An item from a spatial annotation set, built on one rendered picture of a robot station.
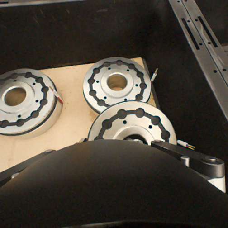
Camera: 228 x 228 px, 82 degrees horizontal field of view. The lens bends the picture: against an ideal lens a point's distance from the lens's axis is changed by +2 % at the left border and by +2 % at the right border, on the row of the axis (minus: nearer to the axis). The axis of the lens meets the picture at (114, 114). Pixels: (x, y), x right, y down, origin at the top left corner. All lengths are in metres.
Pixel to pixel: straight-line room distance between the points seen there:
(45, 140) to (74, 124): 0.05
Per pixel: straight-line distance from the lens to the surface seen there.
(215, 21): 0.30
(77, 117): 0.21
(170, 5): 0.21
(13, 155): 0.24
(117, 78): 0.21
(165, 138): 0.16
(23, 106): 0.21
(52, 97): 0.20
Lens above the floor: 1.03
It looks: 70 degrees down
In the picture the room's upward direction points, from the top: 2 degrees clockwise
